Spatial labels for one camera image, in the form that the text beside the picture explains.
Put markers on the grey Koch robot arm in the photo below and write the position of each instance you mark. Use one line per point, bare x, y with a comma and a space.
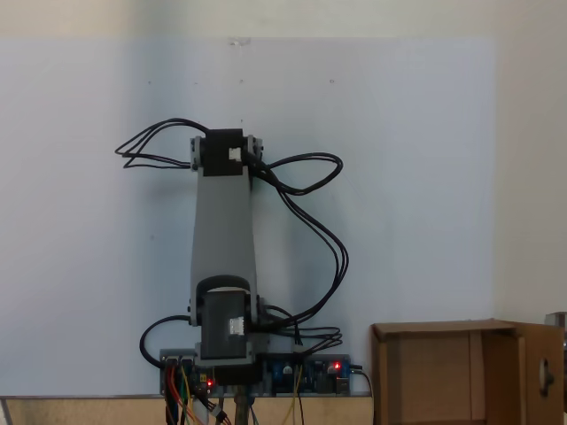
223, 221

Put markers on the blue circuit board with capacitors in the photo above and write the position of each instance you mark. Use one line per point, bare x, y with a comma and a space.
319, 372

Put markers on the clear tape piece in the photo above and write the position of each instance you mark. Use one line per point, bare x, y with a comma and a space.
239, 42

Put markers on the grey board mounting plate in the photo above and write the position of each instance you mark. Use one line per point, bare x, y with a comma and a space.
175, 352

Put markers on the white paper sheet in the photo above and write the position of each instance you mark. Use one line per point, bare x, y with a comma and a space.
88, 221

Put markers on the brown cardboard box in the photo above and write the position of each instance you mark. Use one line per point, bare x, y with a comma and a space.
434, 376

